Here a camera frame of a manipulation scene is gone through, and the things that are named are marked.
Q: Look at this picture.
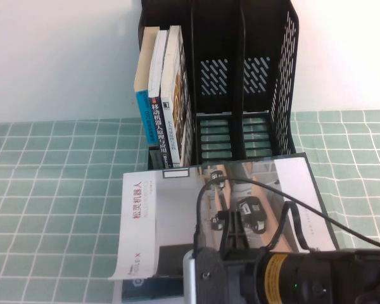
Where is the cyan spine book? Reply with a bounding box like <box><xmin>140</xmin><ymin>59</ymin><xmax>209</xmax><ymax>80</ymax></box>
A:
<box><xmin>133</xmin><ymin>27</ymin><xmax>161</xmax><ymax>148</ymax></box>

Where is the thin black cable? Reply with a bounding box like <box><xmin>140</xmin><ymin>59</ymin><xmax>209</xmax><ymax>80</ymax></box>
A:
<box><xmin>193</xmin><ymin>177</ymin><xmax>380</xmax><ymax>251</ymax></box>

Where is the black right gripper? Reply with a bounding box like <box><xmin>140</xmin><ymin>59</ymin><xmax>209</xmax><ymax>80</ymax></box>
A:
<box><xmin>220</xmin><ymin>209</ymin><xmax>264</xmax><ymax>304</ymax></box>

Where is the AgileX robot photo brochure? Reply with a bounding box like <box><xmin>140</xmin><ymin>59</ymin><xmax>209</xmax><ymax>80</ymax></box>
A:
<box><xmin>108</xmin><ymin>156</ymin><xmax>336</xmax><ymax>281</ymax></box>

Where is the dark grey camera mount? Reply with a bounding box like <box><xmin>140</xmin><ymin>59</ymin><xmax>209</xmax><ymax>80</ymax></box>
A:
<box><xmin>193</xmin><ymin>248</ymin><xmax>229</xmax><ymax>304</ymax></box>

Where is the black plastic book holder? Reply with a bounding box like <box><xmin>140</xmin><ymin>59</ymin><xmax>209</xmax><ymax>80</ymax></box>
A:
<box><xmin>137</xmin><ymin>0</ymin><xmax>300</xmax><ymax>172</ymax></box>

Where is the green checked tablecloth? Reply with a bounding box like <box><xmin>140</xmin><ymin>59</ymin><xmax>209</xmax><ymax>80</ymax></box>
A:
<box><xmin>0</xmin><ymin>109</ymin><xmax>380</xmax><ymax>304</ymax></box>

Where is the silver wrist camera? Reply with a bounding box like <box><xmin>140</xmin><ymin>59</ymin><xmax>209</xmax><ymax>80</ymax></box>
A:
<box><xmin>182</xmin><ymin>250</ymin><xmax>198</xmax><ymax>304</ymax></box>

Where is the white spine brown cover book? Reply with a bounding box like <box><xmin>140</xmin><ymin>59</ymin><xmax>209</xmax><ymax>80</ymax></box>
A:
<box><xmin>160</xmin><ymin>25</ymin><xmax>194</xmax><ymax>168</ymax></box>

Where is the flat black looped cable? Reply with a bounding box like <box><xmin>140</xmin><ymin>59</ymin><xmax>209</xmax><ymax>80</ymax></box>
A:
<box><xmin>270</xmin><ymin>201</ymin><xmax>308</xmax><ymax>253</ymax></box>

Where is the white robot brochure book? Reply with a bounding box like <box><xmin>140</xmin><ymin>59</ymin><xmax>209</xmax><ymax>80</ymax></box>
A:
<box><xmin>113</xmin><ymin>153</ymin><xmax>340</xmax><ymax>301</ymax></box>

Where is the black spine robot book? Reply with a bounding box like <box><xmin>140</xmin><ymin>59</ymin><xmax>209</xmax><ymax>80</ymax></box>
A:
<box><xmin>148</xmin><ymin>30</ymin><xmax>175</xmax><ymax>168</ymax></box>

